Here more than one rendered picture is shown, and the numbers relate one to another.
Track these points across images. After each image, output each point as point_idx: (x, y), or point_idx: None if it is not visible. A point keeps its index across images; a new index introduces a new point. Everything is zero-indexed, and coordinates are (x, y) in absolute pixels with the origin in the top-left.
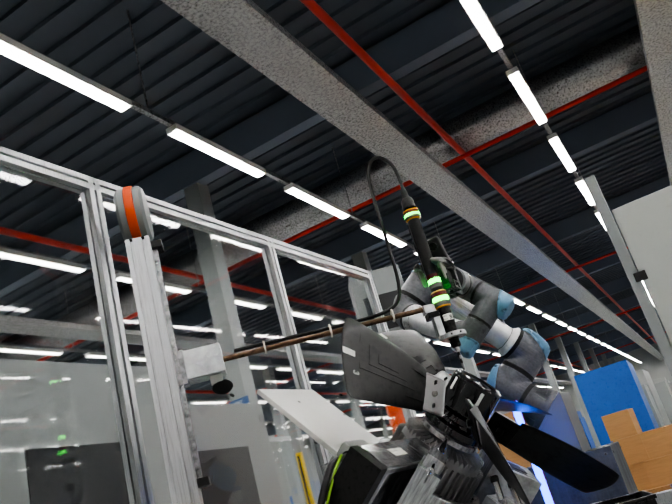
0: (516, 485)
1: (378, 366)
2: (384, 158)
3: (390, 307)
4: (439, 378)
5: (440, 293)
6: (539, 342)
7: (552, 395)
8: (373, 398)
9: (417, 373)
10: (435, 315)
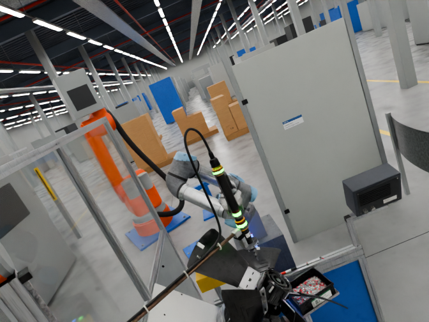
0: None
1: (249, 319)
2: (194, 129)
3: (217, 241)
4: (263, 289)
5: (243, 222)
6: (241, 181)
7: (251, 209)
8: None
9: (258, 299)
10: (242, 237)
